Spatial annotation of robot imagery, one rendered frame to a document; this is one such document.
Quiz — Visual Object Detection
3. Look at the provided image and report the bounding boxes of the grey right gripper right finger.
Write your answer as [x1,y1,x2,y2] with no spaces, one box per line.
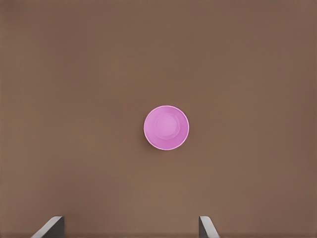
[199,215,221,238]

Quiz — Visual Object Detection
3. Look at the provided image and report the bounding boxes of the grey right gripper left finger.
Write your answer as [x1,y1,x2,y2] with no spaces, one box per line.
[30,216,65,238]

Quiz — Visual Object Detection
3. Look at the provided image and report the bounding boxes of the pink bowl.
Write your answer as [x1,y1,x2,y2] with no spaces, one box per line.
[143,105,190,151]

